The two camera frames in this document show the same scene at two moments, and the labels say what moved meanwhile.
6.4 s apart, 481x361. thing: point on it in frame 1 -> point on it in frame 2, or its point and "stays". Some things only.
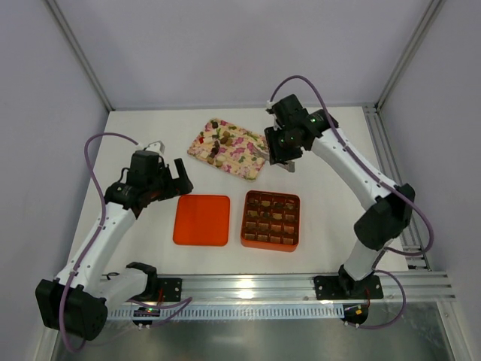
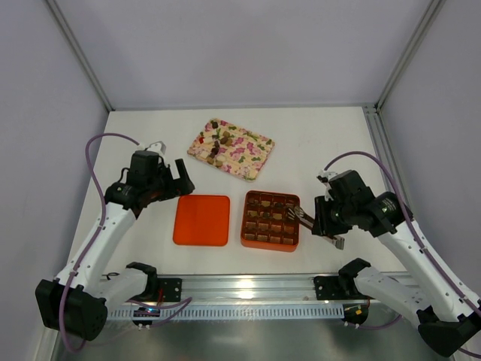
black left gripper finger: x=180 y=168 stays
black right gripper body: x=280 y=151 -> x=321 y=219
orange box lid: x=202 y=220 stays
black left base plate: x=171 y=289 stays
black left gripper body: x=170 y=182 stays
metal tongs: x=288 y=165 -> x=299 y=214
